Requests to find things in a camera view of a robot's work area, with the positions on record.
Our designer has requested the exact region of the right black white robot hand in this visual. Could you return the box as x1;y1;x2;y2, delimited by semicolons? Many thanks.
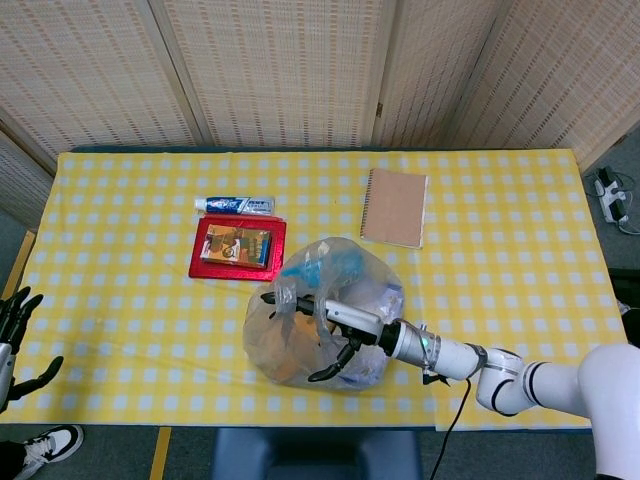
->
260;292;402;384

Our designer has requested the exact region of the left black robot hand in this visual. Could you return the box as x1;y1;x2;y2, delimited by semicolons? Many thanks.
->
0;286;65;414

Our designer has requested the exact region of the transparent plastic bag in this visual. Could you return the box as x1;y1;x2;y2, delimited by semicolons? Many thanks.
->
242;236;407;394

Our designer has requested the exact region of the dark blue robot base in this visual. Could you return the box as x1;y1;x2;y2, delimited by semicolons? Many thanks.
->
209;428;424;480

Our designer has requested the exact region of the blue white soft package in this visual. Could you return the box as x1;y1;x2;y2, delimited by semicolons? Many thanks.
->
344;278;407;392

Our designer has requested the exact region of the bright blue box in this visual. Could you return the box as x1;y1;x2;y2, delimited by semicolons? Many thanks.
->
282;249;364;289

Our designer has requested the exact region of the orange plush toy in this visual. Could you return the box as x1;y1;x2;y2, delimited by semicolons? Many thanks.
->
273;313;327;384

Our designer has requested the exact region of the yellow white checkered tablecloth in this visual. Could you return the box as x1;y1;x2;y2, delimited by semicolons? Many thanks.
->
8;149;629;432

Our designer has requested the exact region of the brown spiral notebook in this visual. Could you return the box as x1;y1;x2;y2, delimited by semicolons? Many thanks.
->
358;168;430;251

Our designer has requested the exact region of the small orange printed box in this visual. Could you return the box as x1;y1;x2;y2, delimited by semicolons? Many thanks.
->
199;223;273;270

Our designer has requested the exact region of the black white sneaker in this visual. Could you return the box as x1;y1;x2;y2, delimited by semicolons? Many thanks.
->
18;424;85;480

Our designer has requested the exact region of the red flat box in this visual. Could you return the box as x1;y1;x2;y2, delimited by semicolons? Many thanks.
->
188;215;289;283

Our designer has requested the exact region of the blue white toothpaste tube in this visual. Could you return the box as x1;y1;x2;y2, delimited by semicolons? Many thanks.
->
194;194;276;217

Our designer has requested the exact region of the beige woven folding screen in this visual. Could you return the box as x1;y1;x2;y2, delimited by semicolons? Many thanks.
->
0;0;640;217

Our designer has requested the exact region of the black object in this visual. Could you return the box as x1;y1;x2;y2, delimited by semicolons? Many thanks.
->
607;268;640;347

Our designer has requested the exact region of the white power strip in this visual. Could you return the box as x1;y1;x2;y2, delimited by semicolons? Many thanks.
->
593;167;632;225

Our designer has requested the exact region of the black cable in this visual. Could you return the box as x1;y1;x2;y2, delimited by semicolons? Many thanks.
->
428;378;472;480

